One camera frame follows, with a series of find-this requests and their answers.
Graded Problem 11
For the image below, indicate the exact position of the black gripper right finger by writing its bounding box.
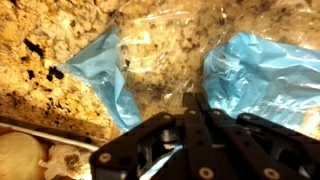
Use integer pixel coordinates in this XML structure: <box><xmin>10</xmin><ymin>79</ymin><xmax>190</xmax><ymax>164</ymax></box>
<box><xmin>195</xmin><ymin>92</ymin><xmax>320</xmax><ymax>180</ymax></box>

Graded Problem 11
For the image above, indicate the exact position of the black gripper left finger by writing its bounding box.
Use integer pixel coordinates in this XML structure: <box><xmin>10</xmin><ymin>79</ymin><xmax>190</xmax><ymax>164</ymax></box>
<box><xmin>89</xmin><ymin>92</ymin><xmax>214</xmax><ymax>180</ymax></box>

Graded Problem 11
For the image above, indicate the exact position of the blue clear plastic potato bag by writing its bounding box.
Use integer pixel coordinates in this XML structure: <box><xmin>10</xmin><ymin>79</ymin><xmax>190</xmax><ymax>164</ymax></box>
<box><xmin>56</xmin><ymin>0</ymin><xmax>320</xmax><ymax>180</ymax></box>

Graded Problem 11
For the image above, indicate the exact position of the garlic bulb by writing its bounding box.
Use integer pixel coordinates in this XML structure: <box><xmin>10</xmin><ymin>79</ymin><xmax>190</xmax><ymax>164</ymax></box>
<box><xmin>39</xmin><ymin>143</ymin><xmax>93</xmax><ymax>180</ymax></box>

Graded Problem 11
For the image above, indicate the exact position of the white plate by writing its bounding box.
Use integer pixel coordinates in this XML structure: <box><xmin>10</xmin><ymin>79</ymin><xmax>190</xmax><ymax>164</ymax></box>
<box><xmin>0</xmin><ymin>121</ymin><xmax>100</xmax><ymax>153</ymax></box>

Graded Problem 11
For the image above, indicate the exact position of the white onion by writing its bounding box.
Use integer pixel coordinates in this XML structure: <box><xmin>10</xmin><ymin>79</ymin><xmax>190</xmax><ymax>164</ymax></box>
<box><xmin>0</xmin><ymin>130</ymin><xmax>47</xmax><ymax>180</ymax></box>

